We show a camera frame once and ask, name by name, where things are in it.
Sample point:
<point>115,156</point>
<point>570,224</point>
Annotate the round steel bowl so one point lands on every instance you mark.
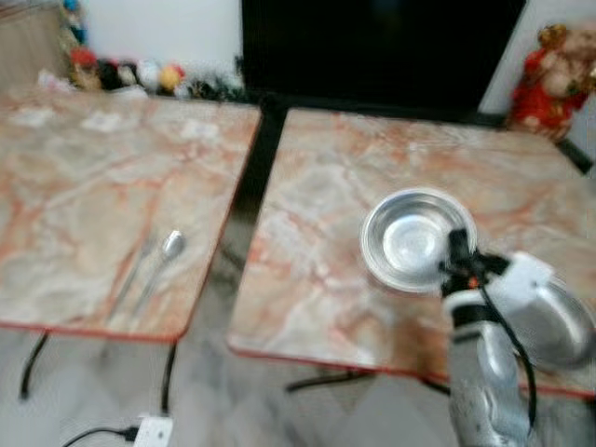
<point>405,233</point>

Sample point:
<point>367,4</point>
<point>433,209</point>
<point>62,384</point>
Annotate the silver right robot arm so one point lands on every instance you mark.
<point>480,391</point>

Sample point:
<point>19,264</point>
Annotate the round steel plate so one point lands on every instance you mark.
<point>559,326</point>

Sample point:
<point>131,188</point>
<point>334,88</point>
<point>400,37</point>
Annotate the black table foot bar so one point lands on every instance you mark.
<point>326,378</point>

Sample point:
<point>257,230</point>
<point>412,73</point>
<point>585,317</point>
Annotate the red and gold figurine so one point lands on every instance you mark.
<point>549,84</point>

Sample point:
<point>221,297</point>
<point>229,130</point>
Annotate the black television screen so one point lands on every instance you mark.
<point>382,47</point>

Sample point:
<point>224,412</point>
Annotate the steel spoon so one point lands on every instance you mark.
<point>173,244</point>

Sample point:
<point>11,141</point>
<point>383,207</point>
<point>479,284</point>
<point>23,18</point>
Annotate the dark green garland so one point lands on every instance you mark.
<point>216,89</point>

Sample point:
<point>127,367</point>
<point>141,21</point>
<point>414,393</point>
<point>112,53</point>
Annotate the black straight table leg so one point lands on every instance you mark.
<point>169,377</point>

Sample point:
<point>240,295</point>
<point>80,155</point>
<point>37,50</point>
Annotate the small yellow orange toy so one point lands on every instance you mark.
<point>171,77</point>

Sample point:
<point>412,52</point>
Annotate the white power strip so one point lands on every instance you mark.
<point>154,432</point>

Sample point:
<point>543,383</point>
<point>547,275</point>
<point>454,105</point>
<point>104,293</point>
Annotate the small white toy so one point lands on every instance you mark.
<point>147,73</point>

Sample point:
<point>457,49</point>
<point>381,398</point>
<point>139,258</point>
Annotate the small black toy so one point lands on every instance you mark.
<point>116,74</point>

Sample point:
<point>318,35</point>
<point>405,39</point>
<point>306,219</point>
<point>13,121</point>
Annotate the red hat small doll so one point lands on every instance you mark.
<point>84,67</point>

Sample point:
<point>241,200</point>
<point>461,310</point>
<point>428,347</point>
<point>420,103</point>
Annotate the brown wooden board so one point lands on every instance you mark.
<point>33,47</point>

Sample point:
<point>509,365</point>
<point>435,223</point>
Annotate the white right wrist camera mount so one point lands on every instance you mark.
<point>520,277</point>

